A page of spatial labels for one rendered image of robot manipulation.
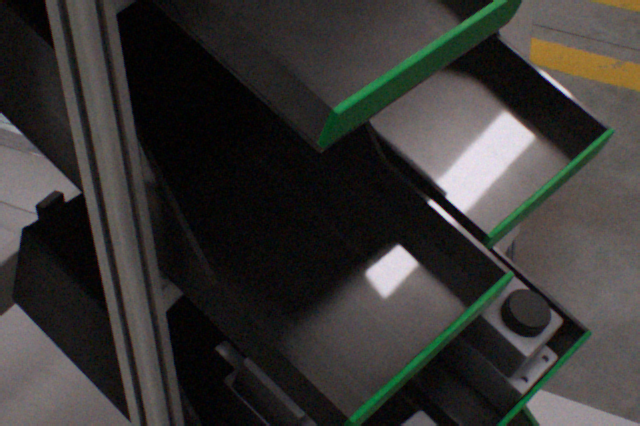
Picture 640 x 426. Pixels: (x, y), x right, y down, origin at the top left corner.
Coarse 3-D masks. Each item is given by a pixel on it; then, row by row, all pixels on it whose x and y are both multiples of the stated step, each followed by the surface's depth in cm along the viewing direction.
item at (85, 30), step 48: (48, 0) 47; (96, 0) 48; (96, 48) 48; (96, 96) 49; (96, 144) 50; (96, 192) 52; (144, 192) 53; (96, 240) 54; (144, 240) 54; (144, 288) 55; (144, 336) 57; (144, 384) 59
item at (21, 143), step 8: (0, 128) 167; (8, 128) 167; (16, 128) 167; (0, 136) 169; (8, 136) 167; (16, 136) 166; (0, 144) 169; (8, 144) 168; (16, 144) 167; (24, 144) 167; (32, 144) 165; (24, 152) 167; (32, 152) 166; (40, 152) 165
